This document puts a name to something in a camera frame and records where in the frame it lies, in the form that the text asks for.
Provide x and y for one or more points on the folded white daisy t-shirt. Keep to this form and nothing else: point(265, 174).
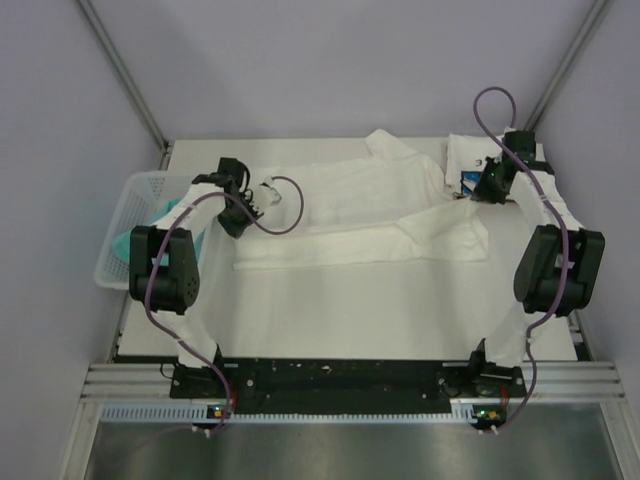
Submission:
point(466, 159)

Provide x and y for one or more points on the aluminium corner post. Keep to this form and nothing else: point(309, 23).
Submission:
point(121, 72)
point(588, 27)

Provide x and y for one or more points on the grey slotted cable duct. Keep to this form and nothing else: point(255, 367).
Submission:
point(210, 415)

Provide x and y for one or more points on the white floral print t-shirt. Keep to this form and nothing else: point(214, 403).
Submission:
point(389, 206)

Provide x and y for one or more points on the right aluminium corner post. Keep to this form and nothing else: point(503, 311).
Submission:
point(588, 27)

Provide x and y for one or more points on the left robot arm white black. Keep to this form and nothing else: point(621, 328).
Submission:
point(164, 274)

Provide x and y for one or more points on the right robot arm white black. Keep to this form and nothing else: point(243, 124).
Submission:
point(558, 269)

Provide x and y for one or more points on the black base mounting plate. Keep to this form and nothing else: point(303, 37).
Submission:
point(346, 386)

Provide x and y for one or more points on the left aluminium corner post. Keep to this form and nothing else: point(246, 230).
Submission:
point(121, 72)

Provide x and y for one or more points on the aluminium front frame rail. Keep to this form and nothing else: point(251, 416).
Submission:
point(557, 382)

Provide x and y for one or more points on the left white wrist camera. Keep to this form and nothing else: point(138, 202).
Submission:
point(266, 195)

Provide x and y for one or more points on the white plastic laundry basket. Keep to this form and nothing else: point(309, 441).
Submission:
point(158, 199)

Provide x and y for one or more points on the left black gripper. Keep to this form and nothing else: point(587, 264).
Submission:
point(235, 229)

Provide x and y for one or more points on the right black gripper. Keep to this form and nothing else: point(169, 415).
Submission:
point(480, 193)

